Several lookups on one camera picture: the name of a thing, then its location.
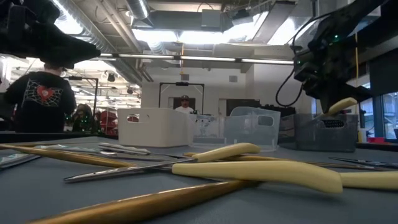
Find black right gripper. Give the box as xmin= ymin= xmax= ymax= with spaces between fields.
xmin=292 ymin=27 xmax=374 ymax=114

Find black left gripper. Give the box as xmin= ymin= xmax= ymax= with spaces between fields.
xmin=0 ymin=0 xmax=102 ymax=70

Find green white striped straw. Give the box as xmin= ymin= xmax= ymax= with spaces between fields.
xmin=0 ymin=152 xmax=42 ymax=170

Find dark grey plastic bin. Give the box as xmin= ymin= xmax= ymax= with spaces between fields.
xmin=279 ymin=113 xmax=359 ymax=153

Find red low box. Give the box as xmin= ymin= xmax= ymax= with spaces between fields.
xmin=366 ymin=136 xmax=393 ymax=144

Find person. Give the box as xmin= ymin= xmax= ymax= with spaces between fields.
xmin=72 ymin=103 xmax=94 ymax=133
xmin=174 ymin=95 xmax=196 ymax=114
xmin=3 ymin=62 xmax=78 ymax=134

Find red storage bins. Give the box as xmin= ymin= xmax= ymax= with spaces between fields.
xmin=95 ymin=110 xmax=119 ymax=136

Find clear plastic bin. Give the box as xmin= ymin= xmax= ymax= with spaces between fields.
xmin=190 ymin=106 xmax=282 ymax=153

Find white plastic bin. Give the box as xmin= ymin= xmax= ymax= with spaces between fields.
xmin=117 ymin=107 xmax=200 ymax=148

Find long ceiling light strip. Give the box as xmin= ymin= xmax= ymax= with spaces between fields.
xmin=98 ymin=52 xmax=295 ymax=65

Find grey ceiling vent box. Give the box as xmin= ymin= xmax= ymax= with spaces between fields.
xmin=201 ymin=9 xmax=225 ymax=29

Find silver ribbed air duct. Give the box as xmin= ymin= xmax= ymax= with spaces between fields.
xmin=51 ymin=0 xmax=147 ymax=85

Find black metal frame stand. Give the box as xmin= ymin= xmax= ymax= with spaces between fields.
xmin=67 ymin=76 xmax=100 ymax=131
xmin=158 ymin=82 xmax=205 ymax=115

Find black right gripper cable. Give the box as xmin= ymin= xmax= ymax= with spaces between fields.
xmin=275 ymin=11 xmax=330 ymax=108

